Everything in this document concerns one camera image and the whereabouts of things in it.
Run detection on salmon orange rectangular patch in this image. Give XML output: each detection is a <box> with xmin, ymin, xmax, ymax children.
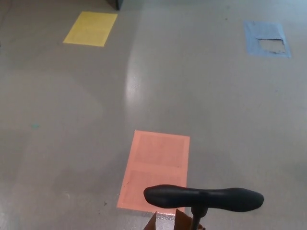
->
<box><xmin>116</xmin><ymin>130</ymin><xmax>190</xmax><ymax>214</ymax></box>

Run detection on yellow rectangular floor patch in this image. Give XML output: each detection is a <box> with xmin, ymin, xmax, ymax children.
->
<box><xmin>62</xmin><ymin>11</ymin><xmax>118</xmax><ymax>47</ymax></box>

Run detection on brown cardboard box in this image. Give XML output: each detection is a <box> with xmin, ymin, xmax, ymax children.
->
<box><xmin>144</xmin><ymin>208</ymin><xmax>207</xmax><ymax>230</ymax></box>

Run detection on dark furniture leg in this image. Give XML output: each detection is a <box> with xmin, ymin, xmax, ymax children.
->
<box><xmin>106</xmin><ymin>0</ymin><xmax>124</xmax><ymax>11</ymax></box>

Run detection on torn blue tape patch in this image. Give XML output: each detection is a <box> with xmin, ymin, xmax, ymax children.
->
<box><xmin>243</xmin><ymin>20</ymin><xmax>292</xmax><ymax>59</ymax></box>

